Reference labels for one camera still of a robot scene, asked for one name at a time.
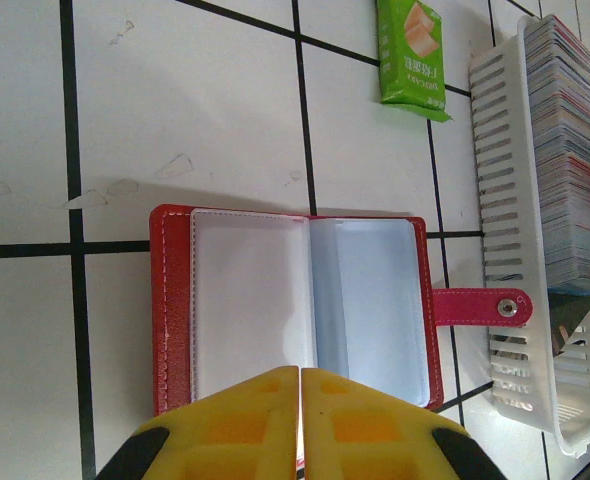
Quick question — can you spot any white slotted plastic basket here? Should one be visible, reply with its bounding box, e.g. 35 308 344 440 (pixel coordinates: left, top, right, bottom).
468 13 590 459

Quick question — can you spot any red leather card holder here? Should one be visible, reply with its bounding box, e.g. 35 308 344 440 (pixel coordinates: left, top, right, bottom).
149 202 534 419

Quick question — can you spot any stack of credit cards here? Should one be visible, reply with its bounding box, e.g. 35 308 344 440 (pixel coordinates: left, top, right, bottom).
523 14 590 294

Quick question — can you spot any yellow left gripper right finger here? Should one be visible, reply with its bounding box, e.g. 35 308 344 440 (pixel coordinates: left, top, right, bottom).
300 367 506 480

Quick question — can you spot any green snack packet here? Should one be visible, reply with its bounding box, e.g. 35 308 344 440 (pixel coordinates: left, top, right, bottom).
376 0 454 124

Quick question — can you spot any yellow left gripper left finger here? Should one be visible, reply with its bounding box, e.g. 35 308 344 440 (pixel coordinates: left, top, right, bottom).
94 365 300 480

